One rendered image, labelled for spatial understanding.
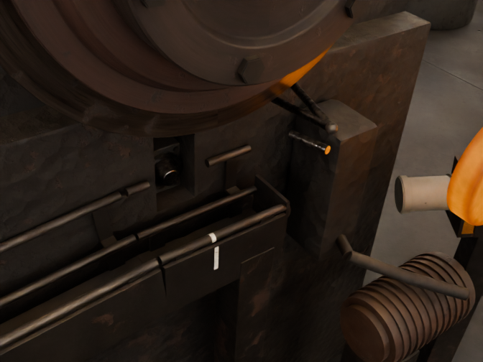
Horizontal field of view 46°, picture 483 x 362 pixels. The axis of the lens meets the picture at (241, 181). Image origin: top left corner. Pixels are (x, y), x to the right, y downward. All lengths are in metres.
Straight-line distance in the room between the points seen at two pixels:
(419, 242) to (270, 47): 1.43
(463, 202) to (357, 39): 0.31
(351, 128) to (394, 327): 0.32
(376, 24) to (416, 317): 0.46
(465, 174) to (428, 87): 2.09
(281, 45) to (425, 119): 2.03
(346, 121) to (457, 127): 1.72
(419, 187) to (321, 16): 0.44
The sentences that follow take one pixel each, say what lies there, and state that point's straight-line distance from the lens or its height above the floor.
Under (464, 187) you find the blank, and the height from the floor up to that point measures 0.83.
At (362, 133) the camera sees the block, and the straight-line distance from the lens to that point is 0.81.
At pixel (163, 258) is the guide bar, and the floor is 0.71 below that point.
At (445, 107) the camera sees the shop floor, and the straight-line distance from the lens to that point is 2.65.
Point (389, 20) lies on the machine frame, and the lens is 0.98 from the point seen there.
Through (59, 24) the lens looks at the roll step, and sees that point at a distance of 0.48.
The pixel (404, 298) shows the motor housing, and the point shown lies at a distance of 0.96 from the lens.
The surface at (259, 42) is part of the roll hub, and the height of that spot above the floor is 1.01.
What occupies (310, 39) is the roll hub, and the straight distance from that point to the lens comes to 0.53.
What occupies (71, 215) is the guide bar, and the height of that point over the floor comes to 0.76.
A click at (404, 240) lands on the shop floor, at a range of 1.87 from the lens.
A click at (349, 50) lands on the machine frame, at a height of 0.86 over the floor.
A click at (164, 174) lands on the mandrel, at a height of 0.75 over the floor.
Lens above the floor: 1.22
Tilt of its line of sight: 38 degrees down
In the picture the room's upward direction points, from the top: 4 degrees clockwise
